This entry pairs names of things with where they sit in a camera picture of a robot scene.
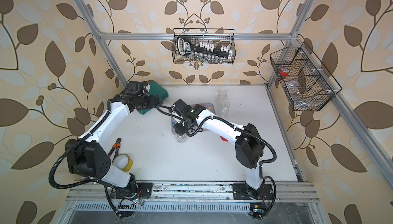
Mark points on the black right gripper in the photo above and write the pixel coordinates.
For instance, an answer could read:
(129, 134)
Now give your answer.
(179, 129)

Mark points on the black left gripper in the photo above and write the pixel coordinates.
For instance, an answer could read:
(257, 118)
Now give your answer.
(152, 104)

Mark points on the red lidded clear jar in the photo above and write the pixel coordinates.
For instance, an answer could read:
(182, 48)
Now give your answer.
(224, 107)

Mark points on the clear jar of star candies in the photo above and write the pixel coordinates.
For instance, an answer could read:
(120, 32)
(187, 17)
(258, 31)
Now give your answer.
(221, 96)

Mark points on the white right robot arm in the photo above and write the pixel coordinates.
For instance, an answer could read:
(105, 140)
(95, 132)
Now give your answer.
(251, 150)

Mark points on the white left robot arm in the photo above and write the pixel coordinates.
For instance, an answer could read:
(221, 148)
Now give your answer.
(88, 156)

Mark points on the red lidded jar in basket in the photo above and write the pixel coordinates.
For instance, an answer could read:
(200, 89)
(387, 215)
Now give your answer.
(284, 72)

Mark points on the green plastic block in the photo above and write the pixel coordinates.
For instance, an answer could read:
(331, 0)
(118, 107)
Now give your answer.
(158, 93)

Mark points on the lilac plastic tray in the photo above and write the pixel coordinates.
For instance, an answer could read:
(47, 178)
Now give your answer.
(208, 106)

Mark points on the orange black pliers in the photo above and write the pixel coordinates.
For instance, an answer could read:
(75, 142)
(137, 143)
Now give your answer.
(114, 152)

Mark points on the yellow tape roll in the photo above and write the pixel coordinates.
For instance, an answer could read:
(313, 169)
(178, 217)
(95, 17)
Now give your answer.
(124, 162)

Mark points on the black socket set holder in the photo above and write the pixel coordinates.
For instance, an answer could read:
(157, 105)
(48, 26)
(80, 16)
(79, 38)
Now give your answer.
(187, 46)

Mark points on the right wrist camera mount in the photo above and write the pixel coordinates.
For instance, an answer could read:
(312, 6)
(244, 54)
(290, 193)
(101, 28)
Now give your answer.
(180, 108)

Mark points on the black wire basket back wall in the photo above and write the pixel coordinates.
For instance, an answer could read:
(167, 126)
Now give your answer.
(217, 36)

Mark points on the black wire basket wall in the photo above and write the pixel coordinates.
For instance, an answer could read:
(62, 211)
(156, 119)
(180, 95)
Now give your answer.
(310, 85)
(217, 36)

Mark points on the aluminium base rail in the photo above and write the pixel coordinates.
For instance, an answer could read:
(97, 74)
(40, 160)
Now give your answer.
(232, 197)

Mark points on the black wire basket right wall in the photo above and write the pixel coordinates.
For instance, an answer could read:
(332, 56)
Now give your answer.
(310, 85)

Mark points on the aluminium frame post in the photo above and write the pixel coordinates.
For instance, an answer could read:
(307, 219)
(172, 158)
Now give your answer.
(292, 39)

